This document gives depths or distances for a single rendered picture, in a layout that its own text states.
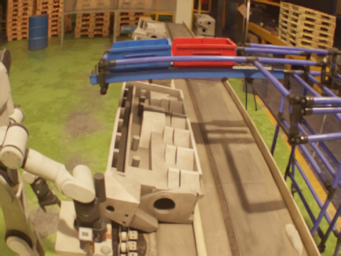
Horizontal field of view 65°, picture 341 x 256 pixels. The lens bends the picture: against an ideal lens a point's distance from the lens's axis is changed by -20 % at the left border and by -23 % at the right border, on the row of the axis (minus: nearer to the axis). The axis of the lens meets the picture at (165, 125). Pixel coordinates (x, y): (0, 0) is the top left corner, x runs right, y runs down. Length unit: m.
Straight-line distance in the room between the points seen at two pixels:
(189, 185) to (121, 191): 0.26
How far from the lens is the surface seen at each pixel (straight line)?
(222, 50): 1.53
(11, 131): 0.92
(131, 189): 1.15
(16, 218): 1.34
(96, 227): 1.08
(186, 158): 1.40
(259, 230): 1.35
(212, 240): 1.27
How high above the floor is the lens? 1.66
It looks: 26 degrees down
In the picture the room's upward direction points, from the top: 4 degrees clockwise
